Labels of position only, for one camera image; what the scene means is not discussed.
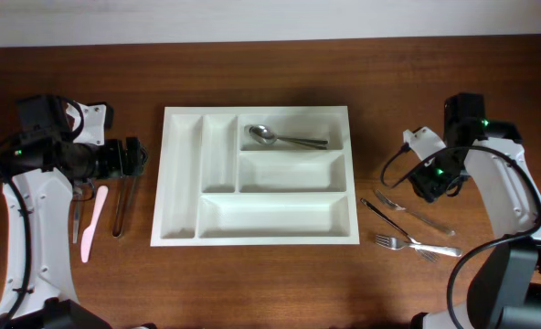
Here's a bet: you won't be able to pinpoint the long steel tongs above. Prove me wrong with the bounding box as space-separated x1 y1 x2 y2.
111 176 138 238

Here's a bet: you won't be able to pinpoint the dark handled steel fork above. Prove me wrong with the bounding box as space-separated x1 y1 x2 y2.
360 198 439 263

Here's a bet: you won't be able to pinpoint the steel spoon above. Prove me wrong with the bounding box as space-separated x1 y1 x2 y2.
248 125 330 147
244 123 329 151

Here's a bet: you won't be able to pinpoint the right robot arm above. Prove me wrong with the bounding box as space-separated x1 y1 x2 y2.
403 93 541 328

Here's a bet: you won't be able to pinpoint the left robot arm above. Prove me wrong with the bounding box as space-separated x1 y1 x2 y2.
0 94 148 328

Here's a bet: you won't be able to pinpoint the small steel tongs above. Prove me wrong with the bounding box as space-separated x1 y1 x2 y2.
72 186 84 244

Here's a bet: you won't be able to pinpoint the pink plastic knife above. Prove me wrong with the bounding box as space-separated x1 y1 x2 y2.
80 186 109 263

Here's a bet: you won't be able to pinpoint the white plastic cutlery tray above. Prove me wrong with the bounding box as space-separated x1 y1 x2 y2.
151 106 359 247

